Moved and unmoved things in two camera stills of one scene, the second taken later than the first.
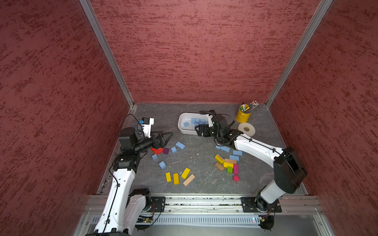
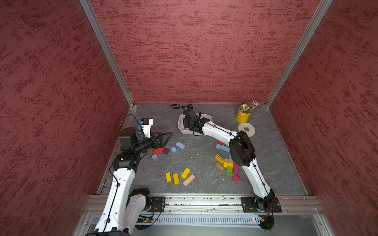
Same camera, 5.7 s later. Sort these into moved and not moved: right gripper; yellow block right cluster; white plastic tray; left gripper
Moved: right gripper
Not moved: left gripper; yellow block right cluster; white plastic tray
